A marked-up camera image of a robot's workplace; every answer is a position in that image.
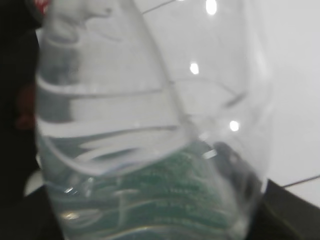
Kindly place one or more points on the clear plastic water bottle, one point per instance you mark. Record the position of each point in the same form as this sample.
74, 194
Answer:
153, 118

